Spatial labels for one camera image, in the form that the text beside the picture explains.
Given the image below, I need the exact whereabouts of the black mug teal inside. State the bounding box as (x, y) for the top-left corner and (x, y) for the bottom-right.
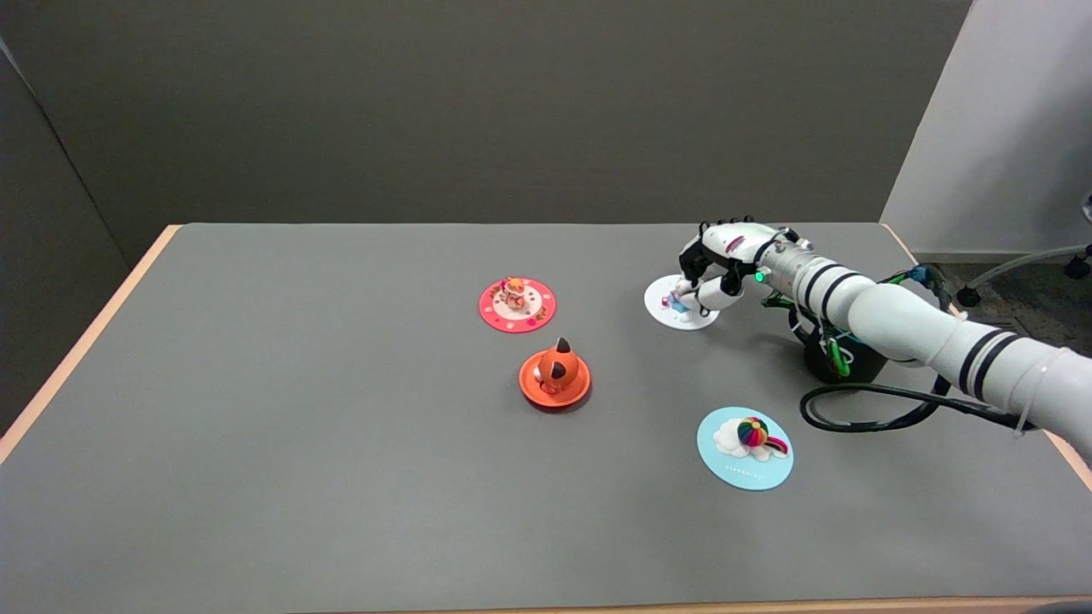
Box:
(789, 303), (888, 385)

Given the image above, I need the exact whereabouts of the light blue rainbow cup lid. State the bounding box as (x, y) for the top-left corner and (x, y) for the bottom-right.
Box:
(697, 406), (795, 491)

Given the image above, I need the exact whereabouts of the red cup lid with figurine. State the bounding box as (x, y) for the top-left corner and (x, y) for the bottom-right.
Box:
(479, 276), (557, 333)

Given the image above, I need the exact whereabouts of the orange cup lid with fox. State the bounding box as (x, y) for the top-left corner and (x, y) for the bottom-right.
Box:
(519, 337), (591, 408)

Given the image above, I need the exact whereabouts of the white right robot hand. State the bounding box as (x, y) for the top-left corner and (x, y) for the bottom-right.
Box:
(678, 217), (803, 312)

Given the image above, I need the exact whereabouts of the green-taped black cable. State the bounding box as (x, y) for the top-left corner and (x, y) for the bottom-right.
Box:
(762, 290), (854, 378)

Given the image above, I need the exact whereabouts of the thick black cable loop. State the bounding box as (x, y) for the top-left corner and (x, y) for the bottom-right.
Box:
(799, 264), (1037, 433)

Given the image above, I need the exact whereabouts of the white cup lid with figurine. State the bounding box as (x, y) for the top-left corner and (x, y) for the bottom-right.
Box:
(644, 275), (720, 331)

